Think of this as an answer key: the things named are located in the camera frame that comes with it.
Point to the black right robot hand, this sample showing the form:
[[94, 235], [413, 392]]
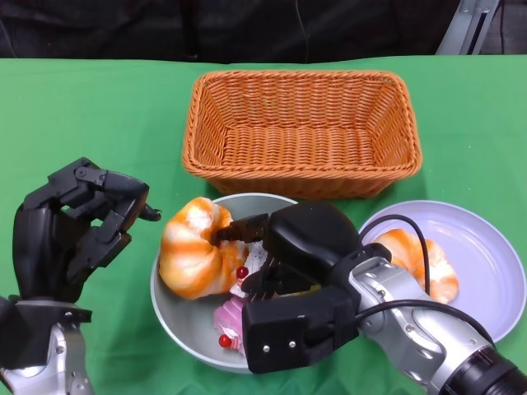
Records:
[[309, 238]]

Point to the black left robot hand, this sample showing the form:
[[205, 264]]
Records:
[[37, 247]]

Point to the orange striped bread bun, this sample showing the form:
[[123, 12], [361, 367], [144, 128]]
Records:
[[185, 255], [440, 275]]

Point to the grey-green bowl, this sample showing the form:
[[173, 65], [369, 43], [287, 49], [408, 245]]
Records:
[[181, 317]]

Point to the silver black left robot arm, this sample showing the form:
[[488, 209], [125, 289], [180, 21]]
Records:
[[45, 354]]

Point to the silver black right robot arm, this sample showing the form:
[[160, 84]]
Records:
[[395, 296]]

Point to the chocolate cake slice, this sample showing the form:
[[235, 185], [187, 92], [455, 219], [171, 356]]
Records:
[[257, 257]]

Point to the orange wicker basket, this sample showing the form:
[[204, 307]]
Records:
[[296, 144]]

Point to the pink cake slice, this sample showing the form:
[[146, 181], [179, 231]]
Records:
[[230, 312]]

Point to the lavender plate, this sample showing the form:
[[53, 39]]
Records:
[[486, 255]]

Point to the green tablecloth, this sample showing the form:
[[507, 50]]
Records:
[[103, 123]]

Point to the black backdrop cloth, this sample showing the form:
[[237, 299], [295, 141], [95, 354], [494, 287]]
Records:
[[123, 29]]

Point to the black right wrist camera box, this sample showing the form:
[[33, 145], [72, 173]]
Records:
[[288, 333]]

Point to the aluminium frame post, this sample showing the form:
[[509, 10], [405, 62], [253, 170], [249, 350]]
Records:
[[457, 29]]

